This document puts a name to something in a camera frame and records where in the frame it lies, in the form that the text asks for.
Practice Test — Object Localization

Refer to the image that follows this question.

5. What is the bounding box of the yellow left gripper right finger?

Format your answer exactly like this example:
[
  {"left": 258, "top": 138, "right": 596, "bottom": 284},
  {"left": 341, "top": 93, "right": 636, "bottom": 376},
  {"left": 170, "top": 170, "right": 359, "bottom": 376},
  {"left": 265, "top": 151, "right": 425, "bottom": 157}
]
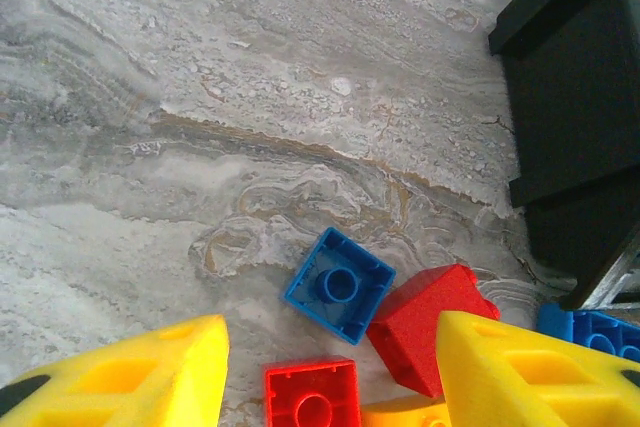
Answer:
[{"left": 436, "top": 310, "right": 640, "bottom": 427}]

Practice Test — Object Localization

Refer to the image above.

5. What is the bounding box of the yellow two-by-four lego brick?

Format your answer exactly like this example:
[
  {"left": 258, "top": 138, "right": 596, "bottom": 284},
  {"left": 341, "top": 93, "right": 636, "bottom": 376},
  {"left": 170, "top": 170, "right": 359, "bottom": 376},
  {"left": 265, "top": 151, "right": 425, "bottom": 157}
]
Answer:
[{"left": 360, "top": 395, "right": 450, "bottom": 427}]

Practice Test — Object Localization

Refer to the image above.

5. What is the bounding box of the blue two-by-four lego brick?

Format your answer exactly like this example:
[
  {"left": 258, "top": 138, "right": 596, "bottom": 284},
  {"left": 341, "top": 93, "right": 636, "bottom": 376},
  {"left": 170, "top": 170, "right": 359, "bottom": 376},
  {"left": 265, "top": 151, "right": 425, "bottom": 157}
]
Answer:
[{"left": 536, "top": 302, "right": 640, "bottom": 364}]

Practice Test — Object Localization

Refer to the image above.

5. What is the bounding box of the blue two-by-two lego brick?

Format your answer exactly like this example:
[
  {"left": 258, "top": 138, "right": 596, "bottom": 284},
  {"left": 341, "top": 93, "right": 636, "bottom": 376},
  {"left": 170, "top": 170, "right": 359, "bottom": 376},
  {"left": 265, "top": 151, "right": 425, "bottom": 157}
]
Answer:
[{"left": 284, "top": 226, "right": 398, "bottom": 347}]

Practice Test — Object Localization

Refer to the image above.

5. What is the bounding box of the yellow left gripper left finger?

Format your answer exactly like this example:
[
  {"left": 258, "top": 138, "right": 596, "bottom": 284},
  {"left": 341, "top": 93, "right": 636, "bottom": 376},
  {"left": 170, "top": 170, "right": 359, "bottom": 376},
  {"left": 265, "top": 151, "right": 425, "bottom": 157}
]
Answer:
[{"left": 0, "top": 314, "right": 231, "bottom": 427}]

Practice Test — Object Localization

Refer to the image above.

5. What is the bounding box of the red two-by-two lego brick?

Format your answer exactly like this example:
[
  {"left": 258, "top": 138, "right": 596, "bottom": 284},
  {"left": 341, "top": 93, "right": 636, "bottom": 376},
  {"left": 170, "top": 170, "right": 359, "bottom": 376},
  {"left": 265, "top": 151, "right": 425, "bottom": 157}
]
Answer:
[
  {"left": 263, "top": 355, "right": 363, "bottom": 427},
  {"left": 366, "top": 263, "right": 502, "bottom": 400}
]

